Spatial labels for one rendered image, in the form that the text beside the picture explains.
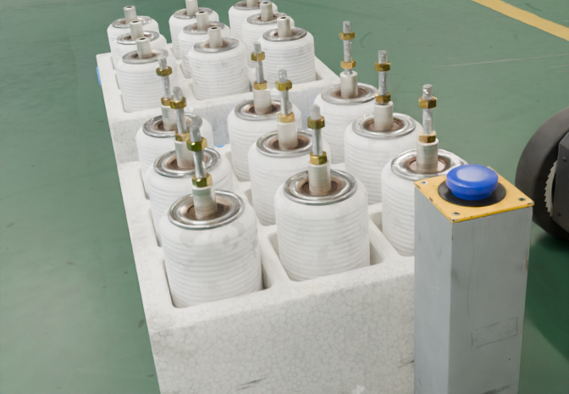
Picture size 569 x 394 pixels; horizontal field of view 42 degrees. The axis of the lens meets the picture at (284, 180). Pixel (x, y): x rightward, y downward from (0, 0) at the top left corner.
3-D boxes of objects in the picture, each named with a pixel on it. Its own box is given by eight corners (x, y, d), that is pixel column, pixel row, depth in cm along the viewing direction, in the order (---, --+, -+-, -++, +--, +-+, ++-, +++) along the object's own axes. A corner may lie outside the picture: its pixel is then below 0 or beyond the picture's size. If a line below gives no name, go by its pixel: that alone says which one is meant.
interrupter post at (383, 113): (374, 133, 88) (373, 107, 87) (372, 125, 90) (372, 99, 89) (394, 132, 88) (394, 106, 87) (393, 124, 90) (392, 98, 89)
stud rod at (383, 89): (377, 113, 88) (376, 52, 85) (382, 111, 89) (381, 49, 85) (384, 115, 88) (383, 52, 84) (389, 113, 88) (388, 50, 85)
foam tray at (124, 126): (289, 105, 167) (282, 25, 159) (349, 178, 133) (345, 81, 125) (112, 136, 159) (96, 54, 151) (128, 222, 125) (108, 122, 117)
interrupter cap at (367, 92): (369, 84, 103) (369, 79, 103) (384, 102, 96) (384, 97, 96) (316, 91, 102) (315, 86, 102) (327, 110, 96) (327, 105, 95)
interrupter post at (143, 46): (151, 55, 123) (148, 36, 122) (153, 59, 121) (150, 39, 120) (137, 58, 123) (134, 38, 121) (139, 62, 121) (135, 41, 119)
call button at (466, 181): (481, 180, 62) (482, 158, 62) (506, 202, 59) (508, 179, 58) (437, 190, 62) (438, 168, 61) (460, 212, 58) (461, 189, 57)
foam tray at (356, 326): (384, 220, 119) (382, 114, 111) (517, 380, 85) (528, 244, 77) (138, 273, 111) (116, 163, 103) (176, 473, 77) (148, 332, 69)
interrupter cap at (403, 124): (353, 143, 86) (352, 137, 86) (350, 118, 93) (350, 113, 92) (419, 140, 86) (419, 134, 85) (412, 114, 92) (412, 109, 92)
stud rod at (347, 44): (354, 79, 98) (351, 21, 95) (347, 80, 98) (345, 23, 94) (350, 76, 99) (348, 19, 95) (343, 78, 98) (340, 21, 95)
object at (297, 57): (310, 119, 140) (303, 24, 132) (326, 138, 132) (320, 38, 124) (260, 129, 138) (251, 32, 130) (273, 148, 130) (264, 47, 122)
